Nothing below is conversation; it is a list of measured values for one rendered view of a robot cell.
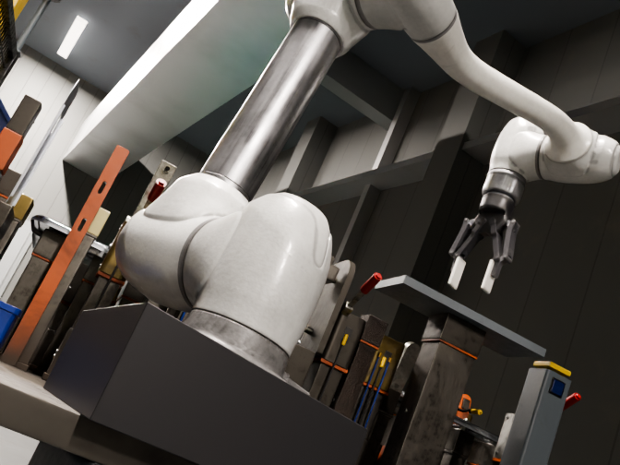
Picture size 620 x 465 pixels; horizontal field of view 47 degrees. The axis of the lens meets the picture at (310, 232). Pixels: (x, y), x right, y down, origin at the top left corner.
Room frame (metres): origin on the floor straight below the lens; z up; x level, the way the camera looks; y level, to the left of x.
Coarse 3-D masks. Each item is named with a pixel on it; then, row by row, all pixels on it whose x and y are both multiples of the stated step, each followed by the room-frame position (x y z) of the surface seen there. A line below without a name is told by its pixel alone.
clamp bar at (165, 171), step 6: (162, 162) 1.49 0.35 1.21; (168, 162) 1.49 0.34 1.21; (162, 168) 1.49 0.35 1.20; (168, 168) 1.48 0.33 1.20; (174, 168) 1.50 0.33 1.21; (156, 174) 1.50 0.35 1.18; (162, 174) 1.50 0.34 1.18; (168, 174) 1.50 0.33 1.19; (156, 180) 1.50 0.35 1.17; (168, 180) 1.50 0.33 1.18; (150, 186) 1.50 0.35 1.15; (162, 192) 1.51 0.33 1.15; (144, 198) 1.50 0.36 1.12; (138, 204) 1.51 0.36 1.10; (144, 204) 1.51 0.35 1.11; (138, 210) 1.51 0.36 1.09; (132, 216) 1.52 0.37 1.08
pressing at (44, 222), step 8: (40, 216) 1.52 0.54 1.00; (32, 224) 1.63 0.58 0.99; (40, 224) 1.62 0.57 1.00; (48, 224) 1.52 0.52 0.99; (56, 224) 1.52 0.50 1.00; (40, 232) 1.72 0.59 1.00; (64, 232) 1.60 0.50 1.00; (96, 248) 1.62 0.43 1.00; (104, 248) 1.55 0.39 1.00; (88, 256) 1.76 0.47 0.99; (400, 400) 1.92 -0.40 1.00; (456, 416) 1.80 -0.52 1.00; (456, 424) 1.92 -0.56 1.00; (464, 424) 1.81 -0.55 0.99; (472, 424) 1.81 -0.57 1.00; (480, 432) 1.82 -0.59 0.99; (488, 432) 1.83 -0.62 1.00; (480, 440) 2.02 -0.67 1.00; (488, 440) 1.94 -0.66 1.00; (496, 440) 1.83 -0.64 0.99
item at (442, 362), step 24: (432, 336) 1.50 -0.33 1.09; (456, 336) 1.47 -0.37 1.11; (480, 336) 1.48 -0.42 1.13; (432, 360) 1.47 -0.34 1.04; (456, 360) 1.48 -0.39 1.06; (408, 384) 1.53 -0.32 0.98; (432, 384) 1.47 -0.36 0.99; (456, 384) 1.49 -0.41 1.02; (408, 408) 1.50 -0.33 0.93; (432, 408) 1.48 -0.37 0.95; (456, 408) 1.49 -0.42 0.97; (408, 432) 1.47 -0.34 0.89; (432, 432) 1.48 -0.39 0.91; (384, 456) 1.53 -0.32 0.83; (408, 456) 1.47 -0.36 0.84; (432, 456) 1.49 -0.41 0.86
